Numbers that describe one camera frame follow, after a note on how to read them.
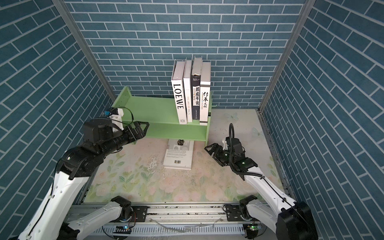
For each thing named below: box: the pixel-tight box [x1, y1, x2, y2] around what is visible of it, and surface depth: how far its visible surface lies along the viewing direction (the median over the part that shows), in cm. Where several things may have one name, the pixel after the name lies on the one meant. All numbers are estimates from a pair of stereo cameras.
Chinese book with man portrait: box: [191, 57, 203, 120], surface depth 66 cm
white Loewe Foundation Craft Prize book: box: [171, 60, 188, 125], surface depth 64 cm
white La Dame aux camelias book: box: [183, 58, 193, 123], surface depth 65 cm
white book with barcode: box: [163, 139, 195, 170], surface depth 93 cm
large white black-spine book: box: [199, 61, 212, 126], surface depth 64 cm
